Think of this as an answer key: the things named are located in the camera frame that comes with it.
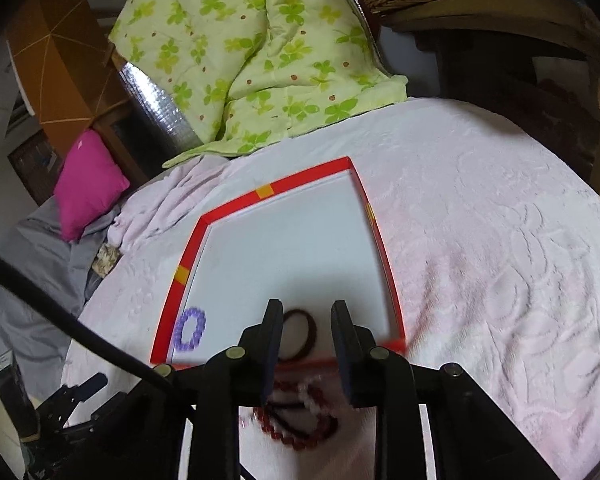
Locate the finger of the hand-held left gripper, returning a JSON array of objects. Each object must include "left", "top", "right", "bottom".
[{"left": 40, "top": 373, "right": 109, "bottom": 428}]

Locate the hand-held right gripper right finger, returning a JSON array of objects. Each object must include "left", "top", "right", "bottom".
[{"left": 330, "top": 300, "right": 556, "bottom": 480}]

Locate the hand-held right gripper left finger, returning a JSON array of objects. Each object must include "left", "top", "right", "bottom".
[{"left": 150, "top": 299, "right": 285, "bottom": 480}]

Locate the white bead bracelet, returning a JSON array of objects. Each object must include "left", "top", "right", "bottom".
[{"left": 285, "top": 380, "right": 338, "bottom": 415}]

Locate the dark brown bangle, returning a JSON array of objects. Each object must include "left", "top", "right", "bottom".
[{"left": 279, "top": 308, "right": 317, "bottom": 361}]

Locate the dark red bead bracelet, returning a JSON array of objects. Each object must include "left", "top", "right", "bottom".
[{"left": 252, "top": 404, "right": 340, "bottom": 453}]

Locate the purple bead bracelet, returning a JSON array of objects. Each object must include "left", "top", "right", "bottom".
[{"left": 174, "top": 307, "right": 207, "bottom": 352}]

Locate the red shallow box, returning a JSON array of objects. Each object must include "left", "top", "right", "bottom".
[{"left": 150, "top": 156, "right": 407, "bottom": 368}]

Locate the small patterned cloth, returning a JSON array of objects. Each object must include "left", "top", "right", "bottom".
[{"left": 91, "top": 244, "right": 122, "bottom": 276}]

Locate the grey bed sheet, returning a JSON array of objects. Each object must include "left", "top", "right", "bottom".
[{"left": 0, "top": 195, "right": 126, "bottom": 401}]

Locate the pale pink blanket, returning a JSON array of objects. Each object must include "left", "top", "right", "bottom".
[{"left": 60, "top": 97, "right": 600, "bottom": 480}]

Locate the magenta pillow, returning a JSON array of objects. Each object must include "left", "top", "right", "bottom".
[{"left": 54, "top": 129, "right": 131, "bottom": 242}]

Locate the green clover print quilt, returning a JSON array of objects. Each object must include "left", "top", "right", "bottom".
[{"left": 107, "top": 0, "right": 409, "bottom": 169}]

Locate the orange cardboard box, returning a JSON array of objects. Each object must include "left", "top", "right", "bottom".
[{"left": 5, "top": 0, "right": 131, "bottom": 161}]

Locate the wooden shelf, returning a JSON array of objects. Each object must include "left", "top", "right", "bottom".
[{"left": 380, "top": 0, "right": 600, "bottom": 211}]

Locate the black cable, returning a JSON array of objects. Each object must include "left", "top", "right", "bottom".
[{"left": 0, "top": 244, "right": 191, "bottom": 401}]

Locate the wooden furniture frame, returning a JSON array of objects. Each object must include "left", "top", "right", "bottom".
[{"left": 92, "top": 42, "right": 151, "bottom": 186}]

